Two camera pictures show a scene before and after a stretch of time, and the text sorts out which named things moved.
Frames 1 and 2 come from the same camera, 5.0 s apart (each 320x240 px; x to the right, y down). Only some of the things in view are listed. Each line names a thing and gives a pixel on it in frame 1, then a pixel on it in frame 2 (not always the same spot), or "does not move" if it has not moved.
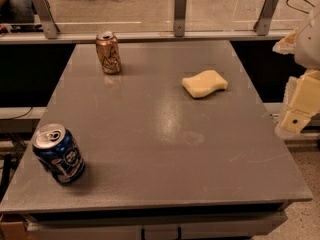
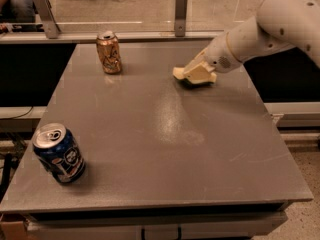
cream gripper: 310,45 → 218,57
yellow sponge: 204,83 → 179,74
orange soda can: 108,52 does not move
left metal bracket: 45,14 does not move
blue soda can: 56,149 does not move
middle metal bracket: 180,9 does not move
